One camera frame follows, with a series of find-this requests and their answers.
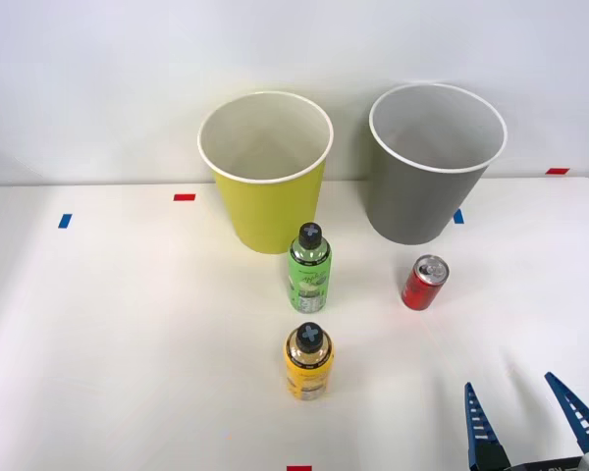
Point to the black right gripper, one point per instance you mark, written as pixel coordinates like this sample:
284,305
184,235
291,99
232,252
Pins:
540,466

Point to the red drink can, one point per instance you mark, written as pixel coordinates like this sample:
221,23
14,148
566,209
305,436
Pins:
419,289

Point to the yellow label plastic bottle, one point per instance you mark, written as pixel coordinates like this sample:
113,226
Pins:
308,375

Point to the grey plastic waste bin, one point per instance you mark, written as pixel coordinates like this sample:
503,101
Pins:
412,201

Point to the green label plastic bottle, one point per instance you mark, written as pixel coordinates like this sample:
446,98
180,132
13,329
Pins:
309,279

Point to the yellow-green plastic waste bin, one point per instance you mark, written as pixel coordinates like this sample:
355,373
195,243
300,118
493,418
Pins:
270,211

